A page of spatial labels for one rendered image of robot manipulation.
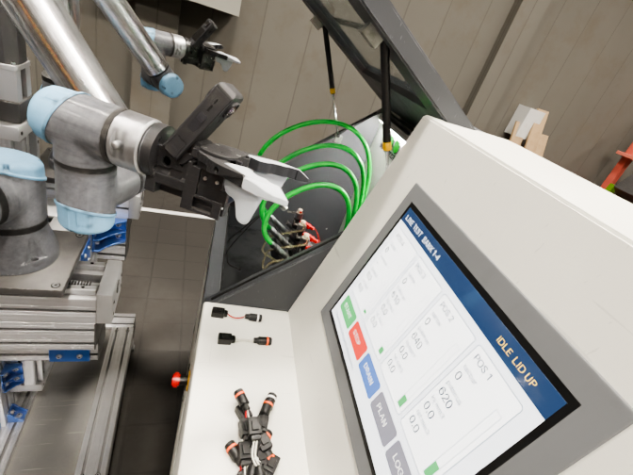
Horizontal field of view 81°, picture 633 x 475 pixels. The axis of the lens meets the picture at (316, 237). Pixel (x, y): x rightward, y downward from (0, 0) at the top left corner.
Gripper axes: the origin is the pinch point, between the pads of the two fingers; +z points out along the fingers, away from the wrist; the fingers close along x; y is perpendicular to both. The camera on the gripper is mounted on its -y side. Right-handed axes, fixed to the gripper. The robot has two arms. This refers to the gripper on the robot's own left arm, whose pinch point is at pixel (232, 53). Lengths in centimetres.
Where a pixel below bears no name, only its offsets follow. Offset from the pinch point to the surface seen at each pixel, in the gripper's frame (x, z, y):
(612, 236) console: 137, -39, -28
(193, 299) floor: 4, 12, 146
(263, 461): 126, -54, 29
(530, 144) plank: 9, 385, 18
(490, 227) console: 126, -34, -19
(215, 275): 75, -35, 41
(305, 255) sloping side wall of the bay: 94, -25, 18
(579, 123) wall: 17, 469, -19
